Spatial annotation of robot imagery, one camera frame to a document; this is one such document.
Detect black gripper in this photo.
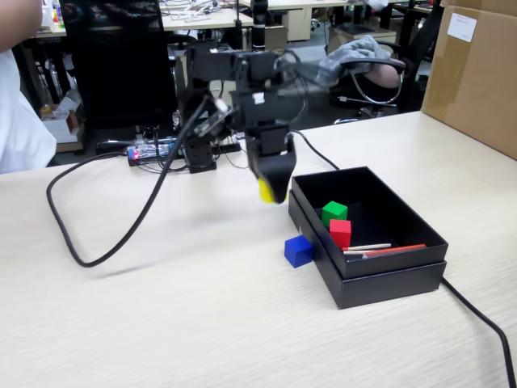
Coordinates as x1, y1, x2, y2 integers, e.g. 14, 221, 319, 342
246, 124, 298, 205

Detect yellow wooden cube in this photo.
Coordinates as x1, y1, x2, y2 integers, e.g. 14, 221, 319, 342
257, 176, 284, 206

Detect green wooden cube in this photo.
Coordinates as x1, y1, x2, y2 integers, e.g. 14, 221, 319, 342
321, 200, 349, 228

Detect blue wooden cube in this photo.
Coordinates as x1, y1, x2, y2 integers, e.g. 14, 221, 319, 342
284, 235, 314, 268

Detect red wooden cube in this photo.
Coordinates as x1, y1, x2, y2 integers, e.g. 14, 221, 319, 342
329, 218, 352, 248

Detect person's bare forearm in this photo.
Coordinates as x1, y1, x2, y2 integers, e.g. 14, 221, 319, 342
0, 0, 44, 53

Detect black open box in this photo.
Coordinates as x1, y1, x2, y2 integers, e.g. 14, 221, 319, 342
287, 189, 448, 310

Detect large brown cardboard box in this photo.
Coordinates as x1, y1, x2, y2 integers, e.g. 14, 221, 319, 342
420, 0, 517, 161

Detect open white cardboard box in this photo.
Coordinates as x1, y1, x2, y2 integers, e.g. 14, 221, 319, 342
38, 91, 86, 154

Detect orange red flat strip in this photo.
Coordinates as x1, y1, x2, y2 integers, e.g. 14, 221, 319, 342
362, 243, 427, 259

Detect beige drawer cabinet with lock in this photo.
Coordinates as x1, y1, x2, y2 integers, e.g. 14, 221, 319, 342
173, 47, 243, 134

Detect grey blanket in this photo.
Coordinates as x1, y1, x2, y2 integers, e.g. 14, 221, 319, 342
317, 35, 393, 90

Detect pinkish beige cushion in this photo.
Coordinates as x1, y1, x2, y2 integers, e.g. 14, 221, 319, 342
369, 64, 405, 89

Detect thin black stand pole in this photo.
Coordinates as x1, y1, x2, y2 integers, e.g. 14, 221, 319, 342
233, 7, 245, 52

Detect black jointed pole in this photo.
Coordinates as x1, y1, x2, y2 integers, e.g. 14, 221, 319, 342
250, 0, 270, 53

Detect beige office desk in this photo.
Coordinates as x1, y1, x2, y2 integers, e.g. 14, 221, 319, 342
34, 24, 69, 40
159, 7, 255, 32

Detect black office chair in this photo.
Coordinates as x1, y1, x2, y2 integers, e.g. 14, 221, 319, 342
397, 0, 443, 112

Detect person in white shirt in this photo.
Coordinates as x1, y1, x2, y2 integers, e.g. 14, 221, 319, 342
0, 50, 57, 175

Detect white pink carton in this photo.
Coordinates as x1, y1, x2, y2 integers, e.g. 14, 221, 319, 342
40, 0, 68, 30

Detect small wrist camera board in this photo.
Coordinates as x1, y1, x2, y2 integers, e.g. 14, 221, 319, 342
193, 96, 234, 137

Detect thin black servo wires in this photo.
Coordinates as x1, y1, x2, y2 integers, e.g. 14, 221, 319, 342
278, 50, 338, 122

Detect controller board with wires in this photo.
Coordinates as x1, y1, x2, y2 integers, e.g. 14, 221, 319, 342
127, 135, 251, 173

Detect plain beige pedestal cabinet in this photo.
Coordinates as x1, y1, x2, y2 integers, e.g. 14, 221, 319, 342
282, 6, 314, 42
264, 24, 288, 53

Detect office chair with chrome frame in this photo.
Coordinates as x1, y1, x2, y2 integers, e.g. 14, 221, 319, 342
333, 56, 409, 124

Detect black camera cable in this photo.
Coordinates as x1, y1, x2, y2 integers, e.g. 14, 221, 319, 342
46, 95, 227, 268

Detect thick black power cable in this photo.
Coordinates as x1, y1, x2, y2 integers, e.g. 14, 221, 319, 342
288, 128, 517, 388

